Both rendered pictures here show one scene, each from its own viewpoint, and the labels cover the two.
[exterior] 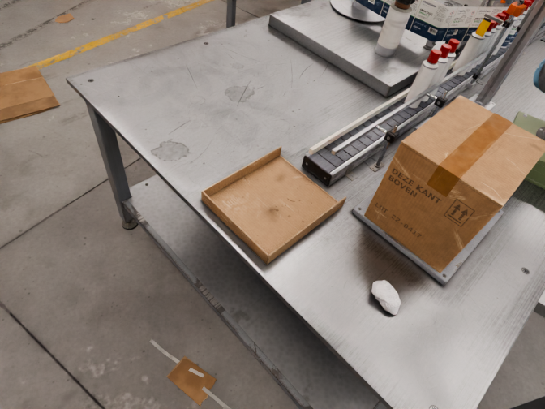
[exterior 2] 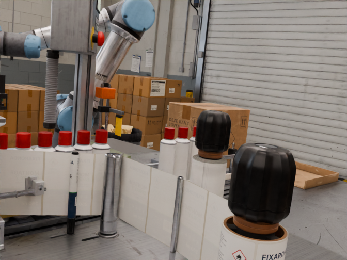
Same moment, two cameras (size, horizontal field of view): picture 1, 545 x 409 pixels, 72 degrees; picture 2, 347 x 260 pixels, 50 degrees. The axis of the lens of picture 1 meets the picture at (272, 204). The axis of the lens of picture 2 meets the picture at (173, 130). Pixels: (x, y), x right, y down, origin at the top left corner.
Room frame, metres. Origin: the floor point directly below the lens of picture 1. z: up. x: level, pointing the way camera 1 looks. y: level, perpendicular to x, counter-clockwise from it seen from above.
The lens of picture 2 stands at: (2.46, -0.27, 1.26)
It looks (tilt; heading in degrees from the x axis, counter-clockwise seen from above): 9 degrees down; 191
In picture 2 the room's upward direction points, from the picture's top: 6 degrees clockwise
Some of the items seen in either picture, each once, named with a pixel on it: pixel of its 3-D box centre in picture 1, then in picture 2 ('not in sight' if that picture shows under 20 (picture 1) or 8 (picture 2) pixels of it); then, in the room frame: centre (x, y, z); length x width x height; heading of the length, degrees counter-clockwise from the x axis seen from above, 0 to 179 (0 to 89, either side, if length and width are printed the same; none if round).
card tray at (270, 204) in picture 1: (274, 199); (296, 173); (0.68, 0.00, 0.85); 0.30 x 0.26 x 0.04; 143
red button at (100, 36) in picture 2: not in sight; (98, 38); (1.53, -0.67, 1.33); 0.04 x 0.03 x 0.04; 18
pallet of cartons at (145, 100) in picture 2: not in sight; (148, 116); (-2.87, -1.67, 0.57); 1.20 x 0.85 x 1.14; 155
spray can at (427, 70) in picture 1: (422, 79); (194, 156); (1.22, -0.42, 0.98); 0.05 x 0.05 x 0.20
